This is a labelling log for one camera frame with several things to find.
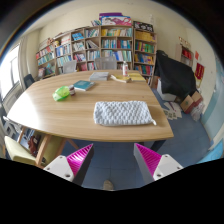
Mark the wooden bookshelf with books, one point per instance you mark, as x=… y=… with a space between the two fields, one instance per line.
x=84 y=45

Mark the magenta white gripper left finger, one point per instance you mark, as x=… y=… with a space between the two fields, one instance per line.
x=73 y=167

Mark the grey mesh chair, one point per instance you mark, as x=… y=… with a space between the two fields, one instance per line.
x=106 y=63

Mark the small dark jar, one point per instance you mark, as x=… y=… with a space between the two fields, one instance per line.
x=72 y=90

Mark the clear plastic bottle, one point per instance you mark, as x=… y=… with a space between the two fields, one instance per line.
x=125 y=69

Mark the black cloth covered object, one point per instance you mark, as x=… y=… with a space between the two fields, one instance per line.
x=176 y=78

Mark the wooden table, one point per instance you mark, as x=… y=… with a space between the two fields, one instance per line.
x=72 y=118

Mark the white knitted towel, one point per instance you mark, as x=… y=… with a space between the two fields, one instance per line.
x=125 y=113

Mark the shoe tip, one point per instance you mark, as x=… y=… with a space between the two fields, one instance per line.
x=107 y=185

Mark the cardboard box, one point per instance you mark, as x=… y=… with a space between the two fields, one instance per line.
x=191 y=101

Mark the grey book stack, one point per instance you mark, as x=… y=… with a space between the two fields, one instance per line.
x=99 y=76

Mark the teal book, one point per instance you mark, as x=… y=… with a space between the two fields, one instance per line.
x=83 y=85

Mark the yellow folder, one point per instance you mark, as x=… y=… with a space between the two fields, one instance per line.
x=136 y=77

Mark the grey chair left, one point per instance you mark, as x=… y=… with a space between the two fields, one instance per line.
x=69 y=67

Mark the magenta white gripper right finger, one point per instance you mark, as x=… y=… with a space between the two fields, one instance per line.
x=152 y=165

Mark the yellow book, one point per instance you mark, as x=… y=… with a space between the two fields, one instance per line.
x=121 y=78

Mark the green chair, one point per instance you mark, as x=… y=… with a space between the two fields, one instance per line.
x=23 y=151

